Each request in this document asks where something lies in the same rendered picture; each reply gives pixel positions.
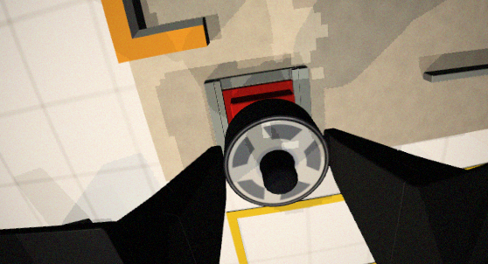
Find black wheel with grey hub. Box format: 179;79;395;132
223;98;331;207

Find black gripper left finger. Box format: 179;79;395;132
0;146;227;264

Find yellow rectangular outline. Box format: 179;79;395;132
226;193;344;264

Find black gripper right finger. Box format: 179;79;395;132
323;129;488;264

